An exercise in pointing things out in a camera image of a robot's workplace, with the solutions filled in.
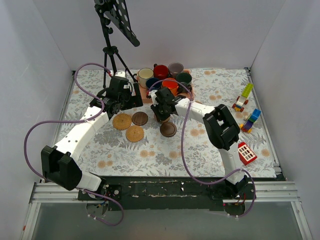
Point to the toy brick car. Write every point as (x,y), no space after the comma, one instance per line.
(242,100)

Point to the red mug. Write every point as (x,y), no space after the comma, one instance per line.
(160,71)

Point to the dark wooden coaster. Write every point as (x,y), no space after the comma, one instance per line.
(139,118)
(168,129)

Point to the dark blue mug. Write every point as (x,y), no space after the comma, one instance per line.
(152,85)

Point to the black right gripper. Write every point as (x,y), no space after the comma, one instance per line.
(161,113)

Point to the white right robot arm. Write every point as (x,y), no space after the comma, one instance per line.
(221,128)

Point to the floral table mat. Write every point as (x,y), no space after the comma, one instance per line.
(109,153)

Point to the grey lilac mug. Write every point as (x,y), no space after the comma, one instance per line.
(175,68)

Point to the blue green toy bricks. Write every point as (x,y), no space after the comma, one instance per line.
(250,120)

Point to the black music stand tripod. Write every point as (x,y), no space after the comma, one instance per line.
(115,12)

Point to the red toy brick window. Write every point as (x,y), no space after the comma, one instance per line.
(246,155)

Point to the dark green mug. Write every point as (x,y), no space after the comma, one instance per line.
(185,79)

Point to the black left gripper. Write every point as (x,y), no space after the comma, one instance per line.
(136,99)

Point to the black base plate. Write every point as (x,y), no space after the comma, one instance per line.
(181,193)

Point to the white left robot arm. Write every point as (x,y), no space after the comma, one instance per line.
(59,163)

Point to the cream enamel mug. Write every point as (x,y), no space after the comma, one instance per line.
(143,75)

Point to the woven cork coaster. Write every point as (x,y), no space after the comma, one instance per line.
(134,133)
(122,121)

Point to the orange mug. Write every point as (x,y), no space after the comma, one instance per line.
(172,85)

